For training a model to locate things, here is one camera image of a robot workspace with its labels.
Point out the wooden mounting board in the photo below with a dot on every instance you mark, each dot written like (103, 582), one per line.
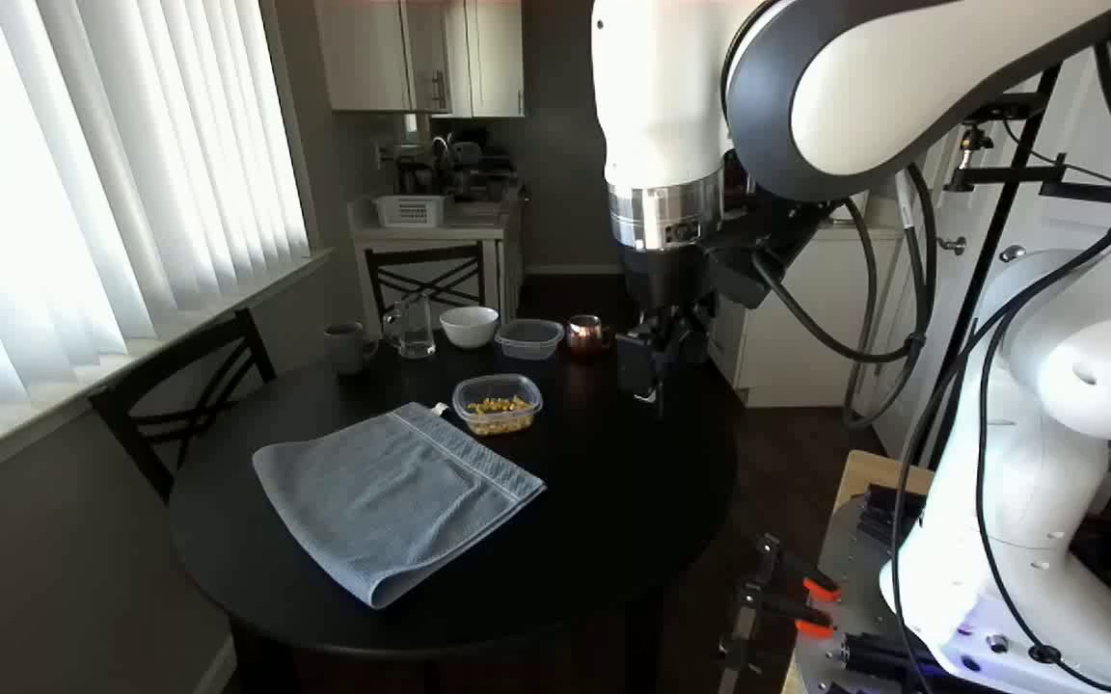
(859, 494)

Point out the dark coffee machine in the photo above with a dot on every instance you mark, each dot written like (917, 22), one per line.
(461, 168)

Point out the clear plastic bowl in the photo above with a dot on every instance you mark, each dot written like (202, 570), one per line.
(497, 387)

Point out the black slanted metal rod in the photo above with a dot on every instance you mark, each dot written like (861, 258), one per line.
(985, 272)

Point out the copper cup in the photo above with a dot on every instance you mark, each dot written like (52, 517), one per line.
(585, 332)

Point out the black clamp with orange tip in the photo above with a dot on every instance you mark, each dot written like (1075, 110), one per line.
(797, 582)
(802, 627)

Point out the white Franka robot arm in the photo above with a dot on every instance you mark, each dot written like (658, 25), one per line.
(672, 92)

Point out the white plastic tub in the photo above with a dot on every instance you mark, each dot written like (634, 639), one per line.
(411, 209)

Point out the gray mug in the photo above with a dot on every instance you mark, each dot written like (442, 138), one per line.
(347, 350)

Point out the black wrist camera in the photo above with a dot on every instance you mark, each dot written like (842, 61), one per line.
(767, 254)

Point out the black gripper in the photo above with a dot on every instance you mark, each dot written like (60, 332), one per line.
(659, 287)

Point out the white vertical blinds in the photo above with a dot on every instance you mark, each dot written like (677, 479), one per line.
(94, 168)

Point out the white ceramic bowl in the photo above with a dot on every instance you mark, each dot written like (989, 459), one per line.
(469, 327)

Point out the empty clear plastic container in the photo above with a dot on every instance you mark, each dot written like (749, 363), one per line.
(529, 340)

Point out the yellow candy pile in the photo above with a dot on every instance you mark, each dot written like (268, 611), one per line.
(497, 414)

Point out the blue towel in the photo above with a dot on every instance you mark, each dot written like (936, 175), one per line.
(388, 502)

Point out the white wall cabinets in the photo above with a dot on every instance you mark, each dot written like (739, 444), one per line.
(367, 51)

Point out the white counter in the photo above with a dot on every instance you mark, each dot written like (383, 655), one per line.
(434, 237)

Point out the clear drinking glass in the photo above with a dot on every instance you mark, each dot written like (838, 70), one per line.
(412, 332)

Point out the white low cabinet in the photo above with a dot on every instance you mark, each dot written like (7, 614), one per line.
(828, 296)

